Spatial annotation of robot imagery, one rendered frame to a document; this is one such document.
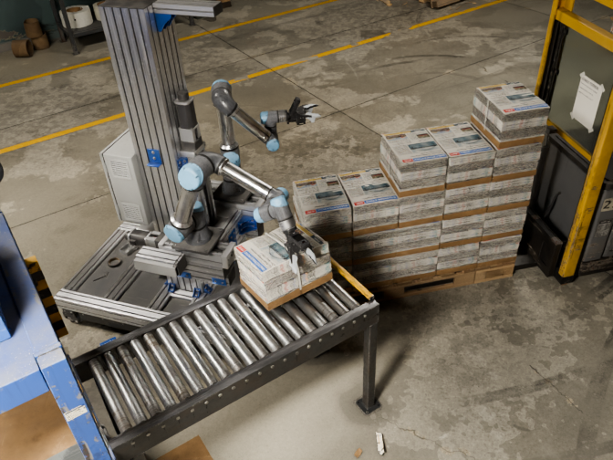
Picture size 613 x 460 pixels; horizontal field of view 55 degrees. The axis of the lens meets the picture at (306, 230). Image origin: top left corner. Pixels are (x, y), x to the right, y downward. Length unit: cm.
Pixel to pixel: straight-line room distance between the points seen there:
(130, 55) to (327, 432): 221
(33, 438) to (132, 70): 173
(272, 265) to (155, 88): 107
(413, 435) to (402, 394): 27
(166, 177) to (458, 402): 207
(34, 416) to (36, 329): 85
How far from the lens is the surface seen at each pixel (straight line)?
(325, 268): 292
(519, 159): 376
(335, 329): 280
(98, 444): 219
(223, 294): 301
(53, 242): 508
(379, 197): 355
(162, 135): 324
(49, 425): 274
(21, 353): 196
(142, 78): 313
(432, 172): 354
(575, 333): 411
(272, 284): 277
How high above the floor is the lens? 286
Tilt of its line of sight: 38 degrees down
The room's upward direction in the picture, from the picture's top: 3 degrees counter-clockwise
